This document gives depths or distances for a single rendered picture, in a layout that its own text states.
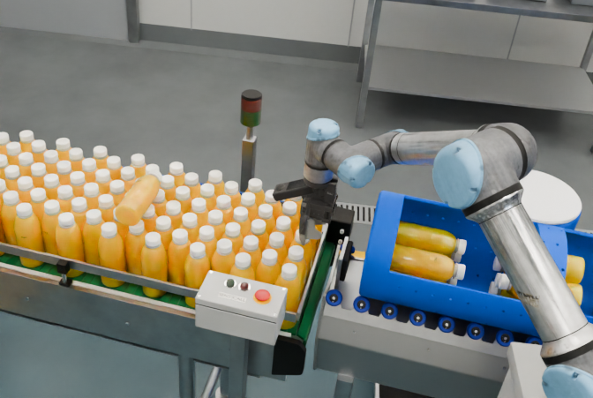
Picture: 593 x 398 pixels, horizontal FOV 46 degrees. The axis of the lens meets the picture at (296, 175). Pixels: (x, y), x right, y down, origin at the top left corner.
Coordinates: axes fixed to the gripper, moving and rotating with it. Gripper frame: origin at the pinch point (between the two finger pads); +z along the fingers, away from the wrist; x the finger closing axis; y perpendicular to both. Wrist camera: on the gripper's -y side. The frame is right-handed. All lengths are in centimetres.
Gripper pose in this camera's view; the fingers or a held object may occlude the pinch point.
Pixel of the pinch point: (303, 235)
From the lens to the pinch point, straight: 185.6
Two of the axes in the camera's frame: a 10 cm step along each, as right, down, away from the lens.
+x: 2.4, -5.5, 8.0
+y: 9.7, 2.0, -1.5
